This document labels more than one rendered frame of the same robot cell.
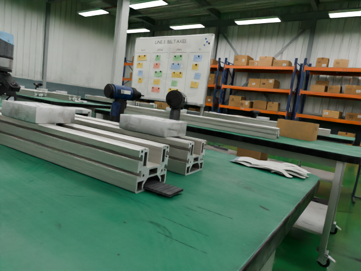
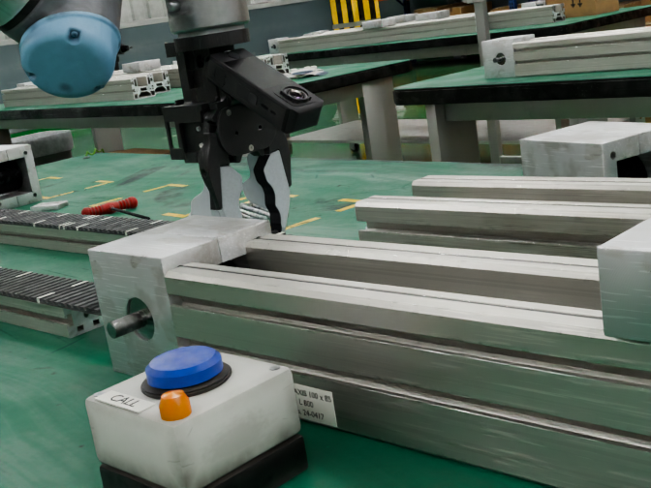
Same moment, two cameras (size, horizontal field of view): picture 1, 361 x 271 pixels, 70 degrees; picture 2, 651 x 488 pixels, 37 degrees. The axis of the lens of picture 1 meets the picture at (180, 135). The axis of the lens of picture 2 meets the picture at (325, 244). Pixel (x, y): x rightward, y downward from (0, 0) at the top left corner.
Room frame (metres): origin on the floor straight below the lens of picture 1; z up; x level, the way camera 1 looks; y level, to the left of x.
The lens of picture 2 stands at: (0.30, 0.49, 1.02)
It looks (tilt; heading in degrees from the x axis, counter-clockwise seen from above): 14 degrees down; 16
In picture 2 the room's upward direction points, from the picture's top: 9 degrees counter-clockwise
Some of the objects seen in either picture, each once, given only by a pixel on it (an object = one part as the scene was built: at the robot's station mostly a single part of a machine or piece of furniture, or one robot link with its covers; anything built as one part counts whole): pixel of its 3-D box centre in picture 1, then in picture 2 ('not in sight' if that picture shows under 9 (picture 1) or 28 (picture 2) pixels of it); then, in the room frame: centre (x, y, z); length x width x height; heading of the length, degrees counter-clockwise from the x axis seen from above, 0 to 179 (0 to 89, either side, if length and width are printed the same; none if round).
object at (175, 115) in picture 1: (175, 120); not in sight; (0.97, 0.02, 0.89); 0.20 x 0.08 x 0.22; 172
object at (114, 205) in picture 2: not in sight; (127, 212); (1.47, 1.10, 0.79); 0.16 x 0.08 x 0.02; 46
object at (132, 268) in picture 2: not in sight; (177, 301); (0.92, 0.79, 0.83); 0.12 x 0.09 x 0.10; 150
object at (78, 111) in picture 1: (74, 118); (589, 186); (1.18, 0.49, 0.83); 0.11 x 0.10 x 0.10; 135
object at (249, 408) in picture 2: not in sight; (208, 424); (0.74, 0.70, 0.81); 0.10 x 0.08 x 0.06; 150
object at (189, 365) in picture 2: not in sight; (185, 374); (0.73, 0.70, 0.84); 0.04 x 0.04 x 0.02
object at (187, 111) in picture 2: (1, 81); (217, 97); (1.17, 0.83, 0.95); 0.09 x 0.08 x 0.12; 60
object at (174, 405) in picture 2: not in sight; (173, 403); (0.69, 0.69, 0.85); 0.02 x 0.02 x 0.01
